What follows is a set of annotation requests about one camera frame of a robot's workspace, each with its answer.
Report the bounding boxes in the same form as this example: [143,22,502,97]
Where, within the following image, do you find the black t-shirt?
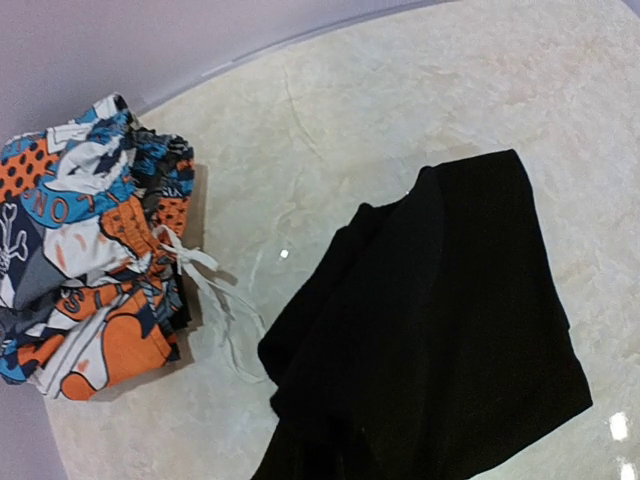
[255,150,592,479]

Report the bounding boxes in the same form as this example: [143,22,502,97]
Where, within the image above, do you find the colourful patterned folded shorts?
[0,92,199,402]

